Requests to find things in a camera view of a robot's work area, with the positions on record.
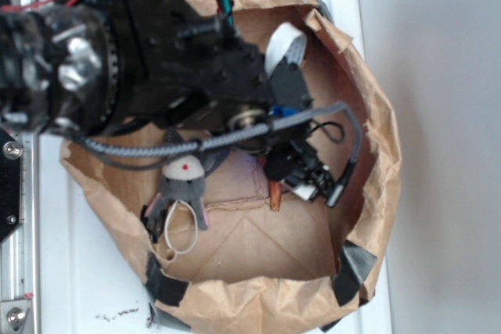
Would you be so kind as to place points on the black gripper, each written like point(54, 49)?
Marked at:
point(290, 117)

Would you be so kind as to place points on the orange spiral sea shell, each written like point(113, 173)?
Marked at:
point(275, 195)

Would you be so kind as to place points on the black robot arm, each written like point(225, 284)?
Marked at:
point(155, 78)

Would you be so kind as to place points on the grey plush mouse toy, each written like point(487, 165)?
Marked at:
point(182, 182)

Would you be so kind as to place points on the brown paper bag tray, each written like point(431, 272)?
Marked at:
point(257, 270)

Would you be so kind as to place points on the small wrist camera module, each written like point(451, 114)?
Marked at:
point(307, 177)

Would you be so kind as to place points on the black mounting bracket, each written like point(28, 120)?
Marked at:
point(10, 184)

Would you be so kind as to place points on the aluminium frame rail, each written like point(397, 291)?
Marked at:
point(20, 311)

